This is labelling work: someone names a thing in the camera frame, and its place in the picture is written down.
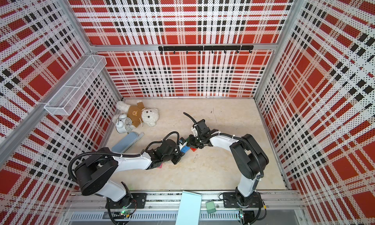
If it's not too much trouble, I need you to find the blue lego brick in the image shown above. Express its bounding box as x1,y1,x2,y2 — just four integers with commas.
181,146,190,153

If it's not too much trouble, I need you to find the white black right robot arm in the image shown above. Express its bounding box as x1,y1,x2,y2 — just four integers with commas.
183,112,269,208

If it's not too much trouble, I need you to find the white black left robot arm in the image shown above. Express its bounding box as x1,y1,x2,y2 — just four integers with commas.
68,131,188,202

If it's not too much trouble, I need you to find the white teddy bear brown shirt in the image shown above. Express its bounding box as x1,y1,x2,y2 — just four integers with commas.
116,101,159,128

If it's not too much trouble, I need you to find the white alarm clock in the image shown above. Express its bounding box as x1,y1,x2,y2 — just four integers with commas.
112,114,135,134

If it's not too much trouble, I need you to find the light blue paper sheet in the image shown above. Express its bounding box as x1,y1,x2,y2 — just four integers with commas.
175,191,202,225

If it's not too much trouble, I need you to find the small green box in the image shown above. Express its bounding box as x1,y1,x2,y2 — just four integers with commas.
206,201,216,214

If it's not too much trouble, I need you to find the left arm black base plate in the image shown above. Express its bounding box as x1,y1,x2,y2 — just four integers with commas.
105,193,147,209

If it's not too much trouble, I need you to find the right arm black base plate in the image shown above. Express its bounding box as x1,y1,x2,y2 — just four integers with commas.
222,192,263,208

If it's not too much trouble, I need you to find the black wall hook rail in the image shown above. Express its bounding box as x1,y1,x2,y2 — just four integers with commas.
158,45,254,53

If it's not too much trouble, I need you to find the white wire wall basket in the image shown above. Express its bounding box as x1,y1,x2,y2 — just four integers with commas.
44,55,106,116

